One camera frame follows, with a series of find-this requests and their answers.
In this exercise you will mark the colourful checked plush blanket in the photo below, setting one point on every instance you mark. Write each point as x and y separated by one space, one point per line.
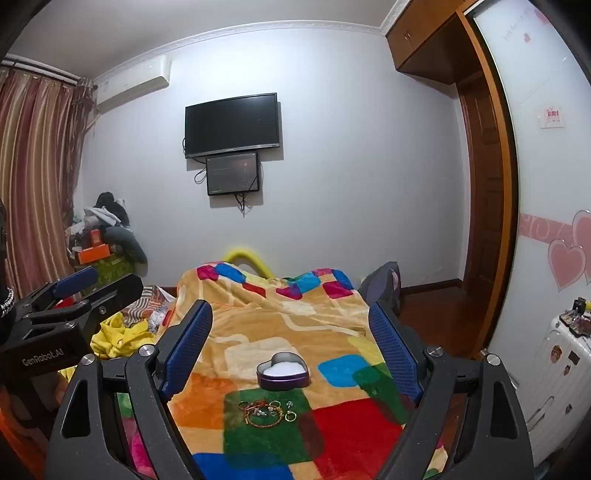
277 323

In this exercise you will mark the wooden wardrobe frame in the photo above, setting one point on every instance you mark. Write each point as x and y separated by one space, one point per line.
501 138

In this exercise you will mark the striped patterned cloth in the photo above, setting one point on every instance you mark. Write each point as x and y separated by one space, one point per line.
154 309

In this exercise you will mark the black wall television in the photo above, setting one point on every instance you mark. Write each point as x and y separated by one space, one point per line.
233 124

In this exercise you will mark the orange box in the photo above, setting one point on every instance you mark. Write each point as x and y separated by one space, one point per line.
92 254

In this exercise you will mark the yellow cloth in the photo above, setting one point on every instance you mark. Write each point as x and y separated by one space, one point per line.
120 334

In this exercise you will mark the pile of clothes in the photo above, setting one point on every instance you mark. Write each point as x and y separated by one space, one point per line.
113 217

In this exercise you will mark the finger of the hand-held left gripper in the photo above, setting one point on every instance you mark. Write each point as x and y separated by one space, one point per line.
115 290
74 281

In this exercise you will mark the striped red curtain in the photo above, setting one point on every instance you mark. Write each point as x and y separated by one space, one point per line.
37 175

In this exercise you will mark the orange garment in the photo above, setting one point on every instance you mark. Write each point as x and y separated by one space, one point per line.
27 410

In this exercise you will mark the grey bag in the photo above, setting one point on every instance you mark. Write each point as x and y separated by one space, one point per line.
381 286

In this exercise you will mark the white wardrobe door pink hearts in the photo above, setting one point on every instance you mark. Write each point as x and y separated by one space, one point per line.
549 184

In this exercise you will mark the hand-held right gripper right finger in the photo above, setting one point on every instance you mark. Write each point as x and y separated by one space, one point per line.
393 351

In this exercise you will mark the wooden overhead cabinet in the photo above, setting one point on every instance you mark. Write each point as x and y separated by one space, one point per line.
429 41

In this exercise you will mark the white suitcase with stickers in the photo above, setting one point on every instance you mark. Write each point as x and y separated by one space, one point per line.
558 378

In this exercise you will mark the brown wooden door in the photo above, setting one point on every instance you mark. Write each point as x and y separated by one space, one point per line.
485 194

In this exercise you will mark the yellow foam tube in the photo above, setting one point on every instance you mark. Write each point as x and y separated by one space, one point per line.
251 258

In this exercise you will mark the small black wall monitor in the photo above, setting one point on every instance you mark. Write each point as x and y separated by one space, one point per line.
232 174

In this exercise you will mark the white red sticker label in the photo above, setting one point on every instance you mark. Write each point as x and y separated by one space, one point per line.
551 117

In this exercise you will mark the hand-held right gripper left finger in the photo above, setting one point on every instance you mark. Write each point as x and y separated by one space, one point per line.
188 347

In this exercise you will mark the white air conditioner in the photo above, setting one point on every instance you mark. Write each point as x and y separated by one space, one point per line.
131 87

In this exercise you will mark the cosmetics on suitcase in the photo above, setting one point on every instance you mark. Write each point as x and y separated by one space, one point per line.
577 316

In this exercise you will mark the purple heart-shaped tin box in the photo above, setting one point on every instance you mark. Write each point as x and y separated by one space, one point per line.
281 381

